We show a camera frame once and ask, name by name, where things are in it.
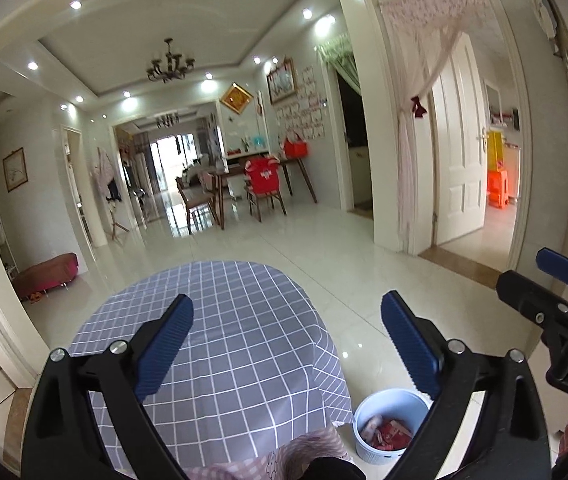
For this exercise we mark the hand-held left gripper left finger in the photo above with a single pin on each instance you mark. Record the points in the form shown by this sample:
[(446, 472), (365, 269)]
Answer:
[(164, 345)]

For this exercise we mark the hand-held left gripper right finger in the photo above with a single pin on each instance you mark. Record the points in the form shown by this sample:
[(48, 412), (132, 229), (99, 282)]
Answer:
[(411, 345)]

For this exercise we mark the red snack packet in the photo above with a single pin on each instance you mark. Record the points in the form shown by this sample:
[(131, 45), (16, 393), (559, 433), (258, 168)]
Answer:
[(391, 435)]

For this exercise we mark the white plastic bin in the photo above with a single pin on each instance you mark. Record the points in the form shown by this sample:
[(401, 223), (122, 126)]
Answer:
[(366, 447)]

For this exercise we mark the grey checked tablecloth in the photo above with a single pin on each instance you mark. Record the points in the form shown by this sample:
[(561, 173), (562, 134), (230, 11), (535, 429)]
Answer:
[(244, 320)]

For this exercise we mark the orange plastic stool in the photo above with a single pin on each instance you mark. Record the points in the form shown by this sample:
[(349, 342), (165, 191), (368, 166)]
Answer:
[(497, 190)]

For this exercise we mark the red upholstered bench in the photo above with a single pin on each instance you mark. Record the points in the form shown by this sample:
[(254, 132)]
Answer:
[(46, 272)]

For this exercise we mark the wooden dining chair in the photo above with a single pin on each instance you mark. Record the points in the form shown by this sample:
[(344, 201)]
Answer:
[(196, 202), (264, 202)]

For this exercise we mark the dark cloth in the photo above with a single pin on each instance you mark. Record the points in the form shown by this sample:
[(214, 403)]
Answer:
[(334, 470)]

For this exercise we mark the white panel door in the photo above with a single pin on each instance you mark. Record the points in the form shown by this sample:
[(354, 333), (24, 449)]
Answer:
[(459, 160)]

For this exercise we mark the wooden dining table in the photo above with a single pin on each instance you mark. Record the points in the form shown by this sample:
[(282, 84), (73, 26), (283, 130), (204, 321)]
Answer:
[(234, 169)]

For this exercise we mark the red shirt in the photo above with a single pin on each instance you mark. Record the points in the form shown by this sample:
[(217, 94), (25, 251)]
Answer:
[(263, 176)]

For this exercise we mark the red curtain bow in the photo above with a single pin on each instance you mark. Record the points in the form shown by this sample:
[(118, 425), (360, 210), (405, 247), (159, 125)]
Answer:
[(419, 107)]

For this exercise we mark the small dark chandelier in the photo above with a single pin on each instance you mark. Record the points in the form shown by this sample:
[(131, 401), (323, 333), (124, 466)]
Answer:
[(168, 121)]

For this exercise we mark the red basket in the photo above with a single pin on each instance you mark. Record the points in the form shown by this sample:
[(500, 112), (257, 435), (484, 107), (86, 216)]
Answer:
[(295, 147)]

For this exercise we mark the small brown framed picture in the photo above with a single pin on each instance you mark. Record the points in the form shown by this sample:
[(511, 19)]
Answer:
[(14, 170)]

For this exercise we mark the pink lace curtain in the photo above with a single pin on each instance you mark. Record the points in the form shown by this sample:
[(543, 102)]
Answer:
[(414, 35)]

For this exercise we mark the dark metal chandelier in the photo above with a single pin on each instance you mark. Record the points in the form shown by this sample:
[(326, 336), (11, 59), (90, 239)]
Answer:
[(169, 65)]

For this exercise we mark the green door curtain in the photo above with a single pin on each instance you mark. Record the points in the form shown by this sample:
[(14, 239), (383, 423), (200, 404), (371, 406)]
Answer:
[(341, 55)]

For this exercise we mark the group of wall certificates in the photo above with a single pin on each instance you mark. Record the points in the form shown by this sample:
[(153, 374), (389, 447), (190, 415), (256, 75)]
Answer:
[(306, 115)]

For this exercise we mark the gold diamond wall decoration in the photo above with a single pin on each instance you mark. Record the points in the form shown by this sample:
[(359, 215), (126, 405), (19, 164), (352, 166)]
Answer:
[(236, 98)]

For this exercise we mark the gold framed wall picture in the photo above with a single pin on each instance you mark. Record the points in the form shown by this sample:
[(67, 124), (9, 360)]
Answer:
[(281, 81)]

